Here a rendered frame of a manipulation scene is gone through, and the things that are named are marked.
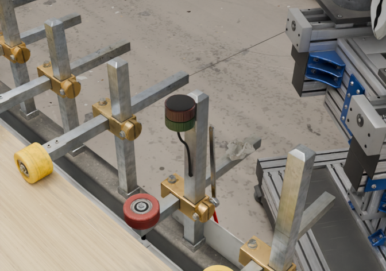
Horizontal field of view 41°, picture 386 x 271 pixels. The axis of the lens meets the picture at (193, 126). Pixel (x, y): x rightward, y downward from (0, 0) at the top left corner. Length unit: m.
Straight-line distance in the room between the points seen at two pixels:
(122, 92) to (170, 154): 1.42
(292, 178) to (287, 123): 1.95
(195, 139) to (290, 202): 0.24
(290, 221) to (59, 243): 0.47
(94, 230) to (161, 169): 1.44
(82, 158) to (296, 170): 0.83
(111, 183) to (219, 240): 0.38
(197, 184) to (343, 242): 1.00
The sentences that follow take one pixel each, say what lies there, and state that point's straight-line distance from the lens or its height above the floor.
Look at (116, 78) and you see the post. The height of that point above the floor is 1.10.
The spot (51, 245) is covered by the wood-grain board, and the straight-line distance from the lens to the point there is 1.13.
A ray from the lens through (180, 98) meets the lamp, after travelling 1.02.
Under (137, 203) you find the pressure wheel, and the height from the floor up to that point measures 0.90.
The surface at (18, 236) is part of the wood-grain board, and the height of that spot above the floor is 0.90.
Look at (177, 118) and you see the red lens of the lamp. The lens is 0.99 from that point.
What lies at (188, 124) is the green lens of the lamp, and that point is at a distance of 1.01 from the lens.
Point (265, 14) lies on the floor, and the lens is 3.95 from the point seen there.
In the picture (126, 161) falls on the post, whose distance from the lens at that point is 1.37.
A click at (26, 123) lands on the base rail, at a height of 0.70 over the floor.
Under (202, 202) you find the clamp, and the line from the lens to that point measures 1.22.
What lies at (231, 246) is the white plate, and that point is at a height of 0.76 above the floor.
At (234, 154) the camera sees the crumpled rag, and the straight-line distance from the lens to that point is 1.34.
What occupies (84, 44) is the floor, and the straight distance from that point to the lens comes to 3.57.
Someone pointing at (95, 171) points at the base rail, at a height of 0.70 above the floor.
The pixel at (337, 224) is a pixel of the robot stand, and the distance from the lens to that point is 2.12.
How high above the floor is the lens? 1.77
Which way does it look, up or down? 39 degrees down
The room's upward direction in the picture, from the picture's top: 1 degrees clockwise
